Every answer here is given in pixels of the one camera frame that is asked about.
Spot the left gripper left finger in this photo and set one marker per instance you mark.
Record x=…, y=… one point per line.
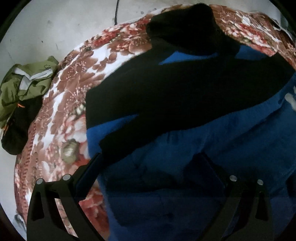
x=54, y=210

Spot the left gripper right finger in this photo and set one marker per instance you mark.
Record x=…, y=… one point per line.
x=241, y=207

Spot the blue and black sweatshirt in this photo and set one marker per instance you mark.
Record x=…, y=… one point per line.
x=195, y=91

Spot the floral brown bed blanket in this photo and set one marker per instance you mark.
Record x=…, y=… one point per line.
x=57, y=142

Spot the olive green jacket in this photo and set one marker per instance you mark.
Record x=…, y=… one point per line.
x=22, y=91

